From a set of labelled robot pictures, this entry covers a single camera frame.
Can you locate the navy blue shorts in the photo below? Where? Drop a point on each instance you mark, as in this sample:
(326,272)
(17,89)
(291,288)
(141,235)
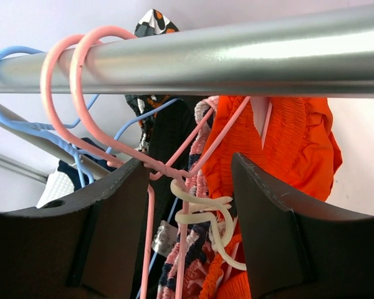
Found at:
(72,173)

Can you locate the orange shorts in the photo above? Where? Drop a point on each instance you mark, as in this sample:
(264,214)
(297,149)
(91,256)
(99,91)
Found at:
(299,149)

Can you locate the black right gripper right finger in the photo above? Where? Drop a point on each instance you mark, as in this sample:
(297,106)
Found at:
(296,246)

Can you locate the pink wire hanger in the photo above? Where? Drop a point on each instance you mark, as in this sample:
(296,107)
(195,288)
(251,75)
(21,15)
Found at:
(46,93)
(178,187)

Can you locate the black shorts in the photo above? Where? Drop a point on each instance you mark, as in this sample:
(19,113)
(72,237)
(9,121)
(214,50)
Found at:
(170,128)

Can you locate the camouflage patterned shorts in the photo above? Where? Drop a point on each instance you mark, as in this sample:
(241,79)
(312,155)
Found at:
(153,23)

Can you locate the silver clothes rack rail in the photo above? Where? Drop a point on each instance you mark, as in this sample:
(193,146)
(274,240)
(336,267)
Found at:
(323,54)

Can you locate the pink patterned shorts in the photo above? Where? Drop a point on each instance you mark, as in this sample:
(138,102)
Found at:
(199,253)

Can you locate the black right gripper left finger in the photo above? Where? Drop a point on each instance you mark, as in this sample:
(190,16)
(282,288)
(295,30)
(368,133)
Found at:
(83,245)

